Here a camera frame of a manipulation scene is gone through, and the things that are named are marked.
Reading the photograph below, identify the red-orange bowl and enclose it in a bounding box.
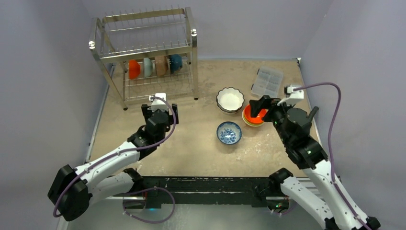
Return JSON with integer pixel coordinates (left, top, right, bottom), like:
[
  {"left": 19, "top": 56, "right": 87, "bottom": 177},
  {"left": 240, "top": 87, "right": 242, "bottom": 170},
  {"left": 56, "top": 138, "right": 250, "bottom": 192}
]
[
  {"left": 242, "top": 104, "right": 268, "bottom": 127},
  {"left": 128, "top": 60, "right": 141, "bottom": 80}
]

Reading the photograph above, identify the lime green bowl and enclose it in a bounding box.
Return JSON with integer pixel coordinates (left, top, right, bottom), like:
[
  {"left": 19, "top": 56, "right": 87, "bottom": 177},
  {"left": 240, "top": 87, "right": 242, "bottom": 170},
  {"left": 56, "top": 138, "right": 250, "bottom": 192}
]
[{"left": 242, "top": 110, "right": 264, "bottom": 127}]

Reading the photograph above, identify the white fluted bowl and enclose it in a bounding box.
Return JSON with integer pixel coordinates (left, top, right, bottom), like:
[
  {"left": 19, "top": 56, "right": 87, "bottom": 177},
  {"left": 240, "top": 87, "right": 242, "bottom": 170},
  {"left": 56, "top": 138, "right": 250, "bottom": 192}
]
[
  {"left": 219, "top": 106, "right": 241, "bottom": 114},
  {"left": 216, "top": 87, "right": 245, "bottom": 110}
]

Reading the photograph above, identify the white blue floral bowl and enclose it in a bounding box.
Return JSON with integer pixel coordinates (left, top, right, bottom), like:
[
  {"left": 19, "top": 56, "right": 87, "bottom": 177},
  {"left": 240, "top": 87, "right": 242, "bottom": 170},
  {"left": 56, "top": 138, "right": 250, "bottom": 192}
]
[{"left": 216, "top": 121, "right": 242, "bottom": 145}]

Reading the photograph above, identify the teal blue bowl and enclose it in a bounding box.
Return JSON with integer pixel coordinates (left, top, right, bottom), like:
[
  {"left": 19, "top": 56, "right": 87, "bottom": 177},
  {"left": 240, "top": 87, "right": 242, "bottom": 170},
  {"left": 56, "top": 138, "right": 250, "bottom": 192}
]
[{"left": 169, "top": 54, "right": 183, "bottom": 74}]

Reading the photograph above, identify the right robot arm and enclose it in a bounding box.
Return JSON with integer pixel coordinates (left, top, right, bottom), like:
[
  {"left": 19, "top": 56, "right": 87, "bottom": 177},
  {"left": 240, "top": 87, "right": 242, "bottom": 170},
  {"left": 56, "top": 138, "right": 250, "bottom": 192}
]
[{"left": 249, "top": 95, "right": 381, "bottom": 230}]

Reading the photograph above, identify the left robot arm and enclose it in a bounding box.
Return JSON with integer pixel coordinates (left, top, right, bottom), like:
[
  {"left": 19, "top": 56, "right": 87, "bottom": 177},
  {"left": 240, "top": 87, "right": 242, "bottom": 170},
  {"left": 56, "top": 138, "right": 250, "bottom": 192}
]
[{"left": 47, "top": 96, "right": 179, "bottom": 221}]

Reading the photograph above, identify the metal two-tier dish rack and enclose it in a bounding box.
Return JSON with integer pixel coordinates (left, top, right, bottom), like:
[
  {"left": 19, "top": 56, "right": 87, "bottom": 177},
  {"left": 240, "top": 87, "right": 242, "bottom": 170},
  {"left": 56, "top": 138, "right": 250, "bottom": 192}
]
[{"left": 89, "top": 7, "right": 200, "bottom": 110}]

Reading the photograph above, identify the clear plastic organizer box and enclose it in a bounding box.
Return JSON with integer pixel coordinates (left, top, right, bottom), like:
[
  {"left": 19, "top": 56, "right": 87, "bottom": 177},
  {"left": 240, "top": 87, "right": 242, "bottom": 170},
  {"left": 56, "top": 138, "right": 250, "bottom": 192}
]
[{"left": 251, "top": 66, "right": 284, "bottom": 98}]

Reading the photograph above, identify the brown speckled bowl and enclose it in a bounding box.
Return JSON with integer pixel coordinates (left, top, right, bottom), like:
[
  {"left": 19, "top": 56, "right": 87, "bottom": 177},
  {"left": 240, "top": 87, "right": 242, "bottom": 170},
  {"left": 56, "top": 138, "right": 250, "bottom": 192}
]
[{"left": 155, "top": 56, "right": 168, "bottom": 77}]

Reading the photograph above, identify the pale green bowl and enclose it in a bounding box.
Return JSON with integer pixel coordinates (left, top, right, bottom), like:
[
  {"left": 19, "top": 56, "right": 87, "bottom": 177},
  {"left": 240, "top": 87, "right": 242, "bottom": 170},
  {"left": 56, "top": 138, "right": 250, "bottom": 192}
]
[{"left": 143, "top": 57, "right": 154, "bottom": 78}]

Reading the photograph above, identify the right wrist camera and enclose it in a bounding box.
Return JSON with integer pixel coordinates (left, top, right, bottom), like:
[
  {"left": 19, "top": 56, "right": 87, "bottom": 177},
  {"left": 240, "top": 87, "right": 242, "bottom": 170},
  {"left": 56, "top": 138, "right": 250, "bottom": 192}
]
[{"left": 277, "top": 84, "right": 304, "bottom": 106}]

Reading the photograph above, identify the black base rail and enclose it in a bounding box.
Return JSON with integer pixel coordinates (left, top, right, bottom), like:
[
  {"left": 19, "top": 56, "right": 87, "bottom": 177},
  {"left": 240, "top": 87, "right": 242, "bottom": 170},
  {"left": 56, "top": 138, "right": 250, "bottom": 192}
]
[{"left": 125, "top": 176, "right": 283, "bottom": 208}]

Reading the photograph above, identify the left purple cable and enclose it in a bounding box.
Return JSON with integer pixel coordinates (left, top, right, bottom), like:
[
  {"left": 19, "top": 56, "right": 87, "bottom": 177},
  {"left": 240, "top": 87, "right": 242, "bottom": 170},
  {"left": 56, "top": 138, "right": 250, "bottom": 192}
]
[{"left": 52, "top": 96, "right": 177, "bottom": 219}]

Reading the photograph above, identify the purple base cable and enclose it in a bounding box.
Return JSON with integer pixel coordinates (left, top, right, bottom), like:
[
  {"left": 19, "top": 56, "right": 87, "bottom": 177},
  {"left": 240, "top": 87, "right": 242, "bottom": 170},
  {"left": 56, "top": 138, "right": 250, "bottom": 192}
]
[{"left": 122, "top": 187, "right": 176, "bottom": 224}]

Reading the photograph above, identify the aluminium frame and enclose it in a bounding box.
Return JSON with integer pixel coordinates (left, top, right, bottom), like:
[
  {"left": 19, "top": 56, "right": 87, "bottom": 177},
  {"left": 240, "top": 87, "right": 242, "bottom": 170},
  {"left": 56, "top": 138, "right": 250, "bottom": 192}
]
[{"left": 56, "top": 176, "right": 355, "bottom": 230}]

